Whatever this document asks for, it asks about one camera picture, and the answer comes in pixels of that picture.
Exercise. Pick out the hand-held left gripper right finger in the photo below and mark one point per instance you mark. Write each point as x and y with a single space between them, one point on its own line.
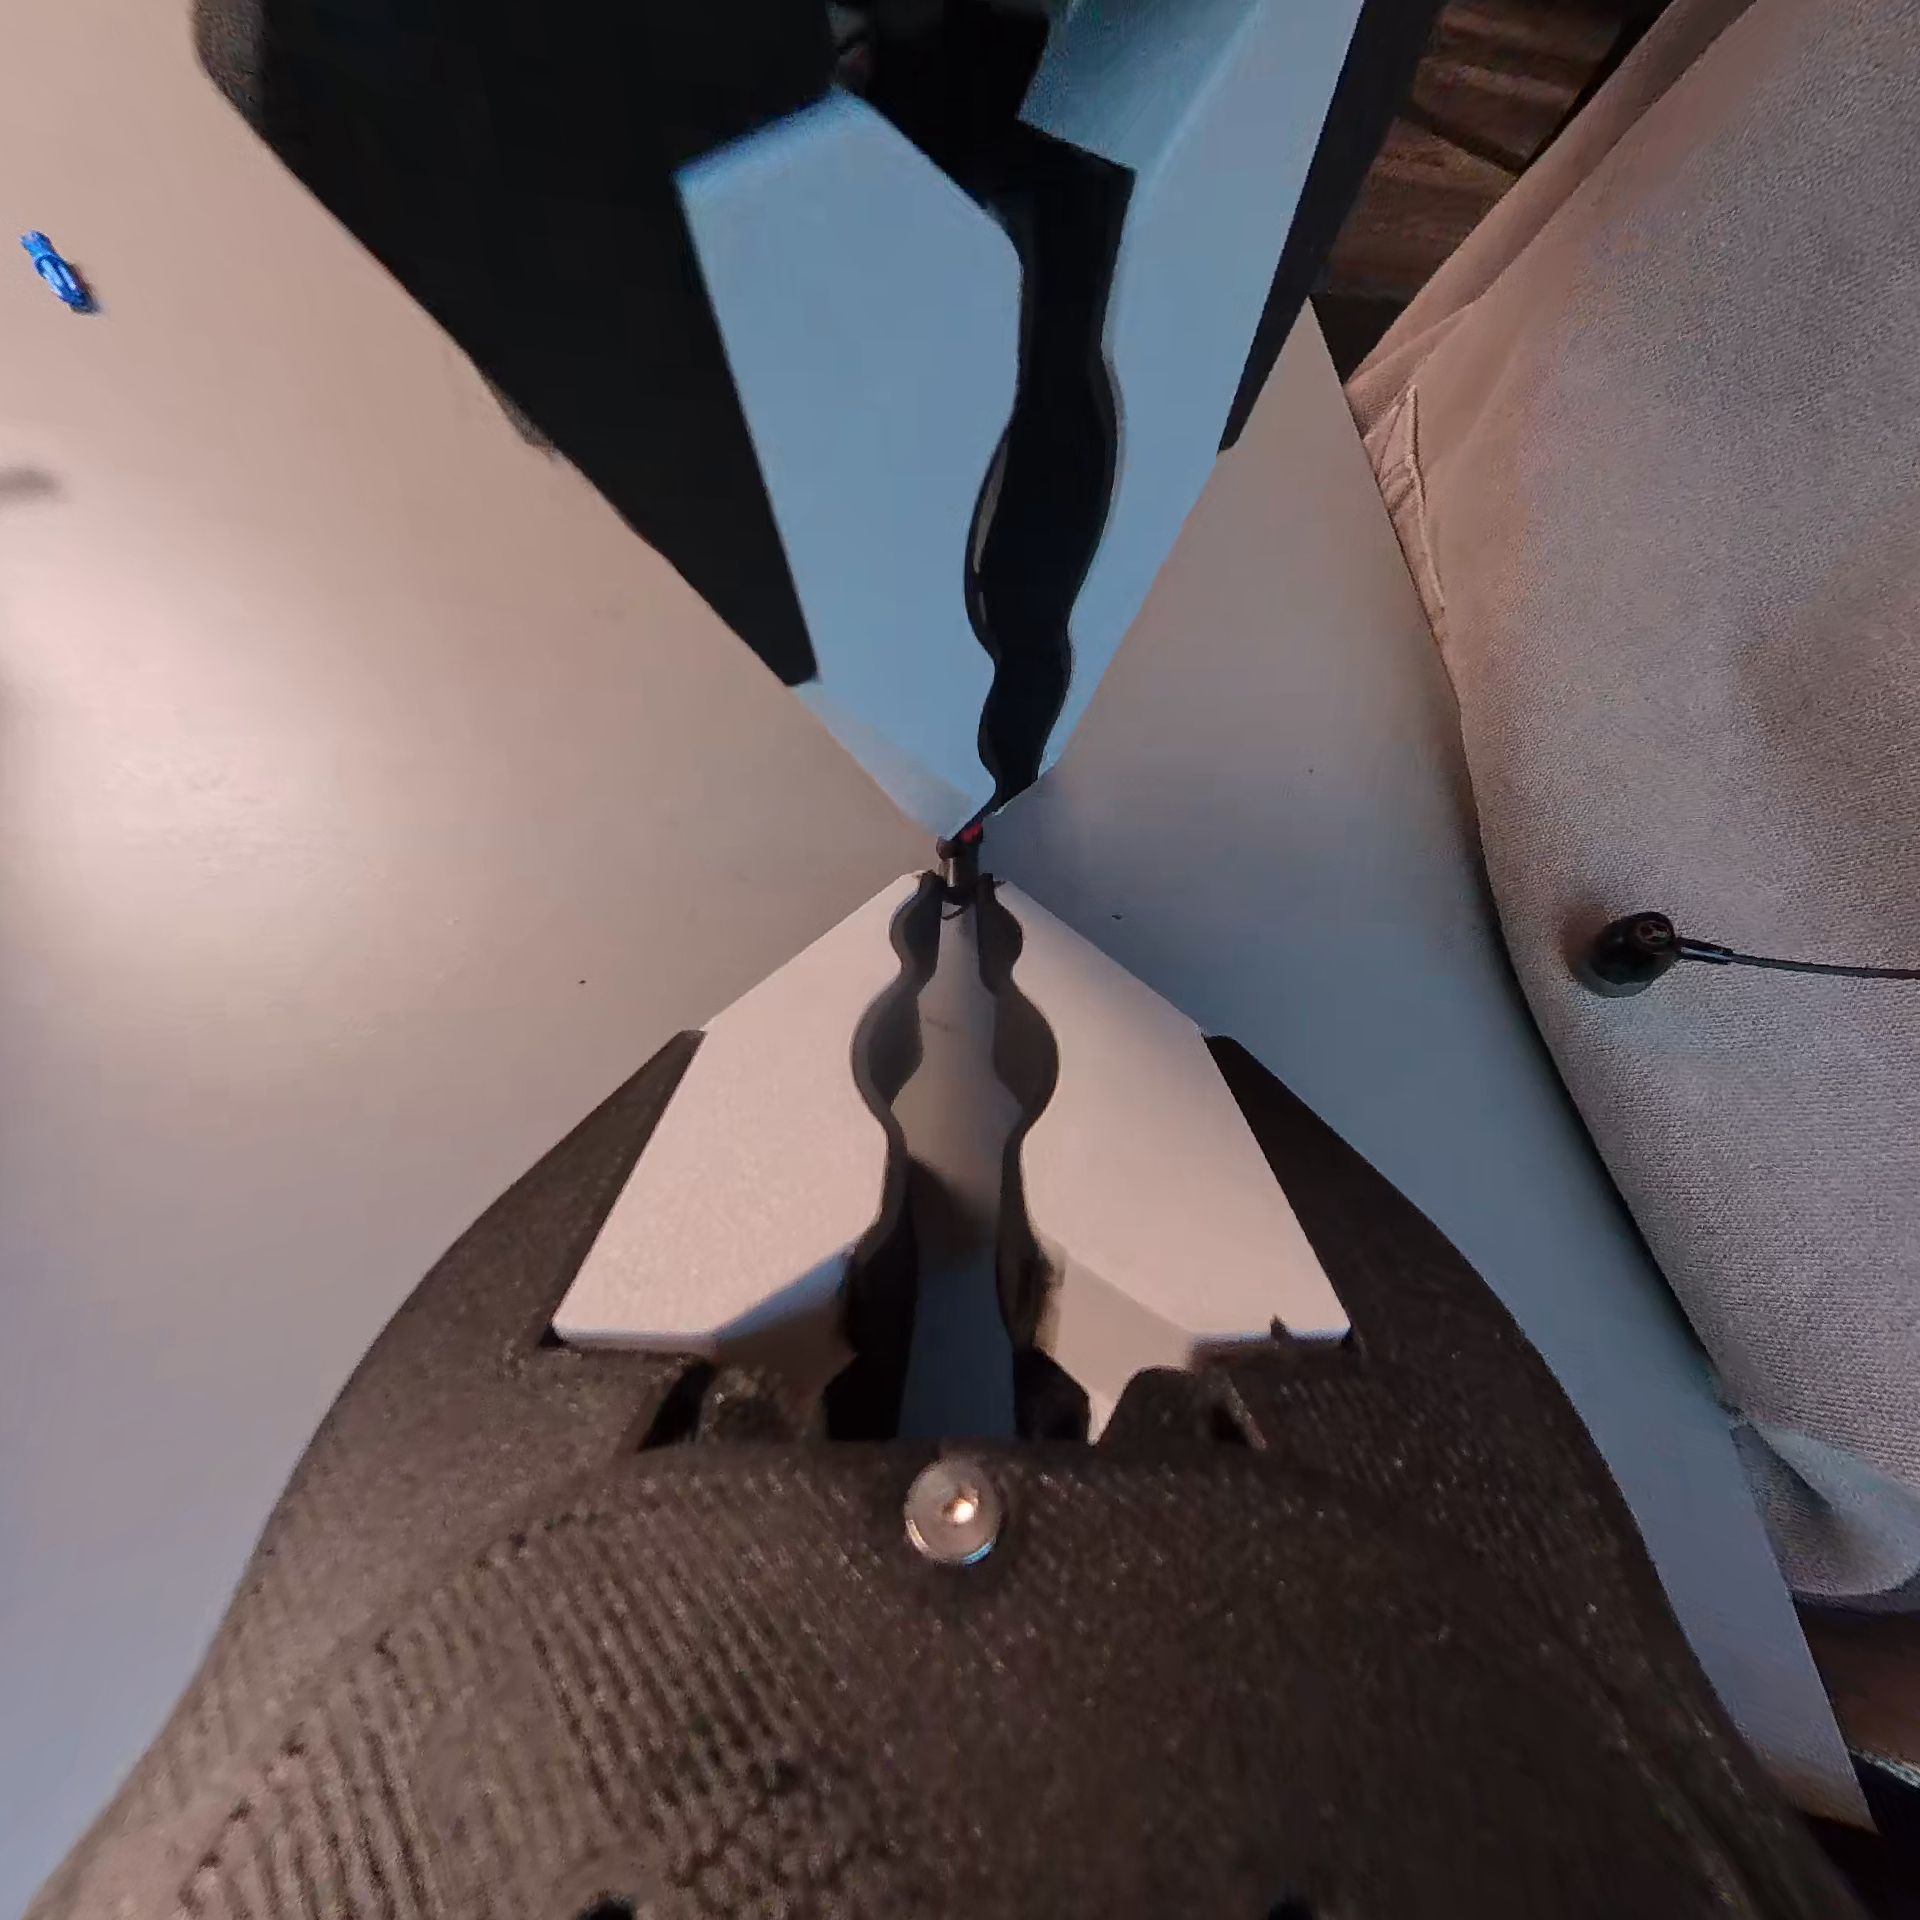
1185 1200

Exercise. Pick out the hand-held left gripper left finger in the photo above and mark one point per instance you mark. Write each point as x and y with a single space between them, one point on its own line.
721 1200

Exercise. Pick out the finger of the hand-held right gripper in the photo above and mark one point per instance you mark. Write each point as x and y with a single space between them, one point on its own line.
855 376
1200 225

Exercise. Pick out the black lego rod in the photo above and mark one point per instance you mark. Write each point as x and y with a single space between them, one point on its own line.
955 878

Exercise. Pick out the blue lego pin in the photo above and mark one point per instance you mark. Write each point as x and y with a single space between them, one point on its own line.
58 272

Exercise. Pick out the beige printed hoodie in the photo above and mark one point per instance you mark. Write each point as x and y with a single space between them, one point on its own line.
1695 599

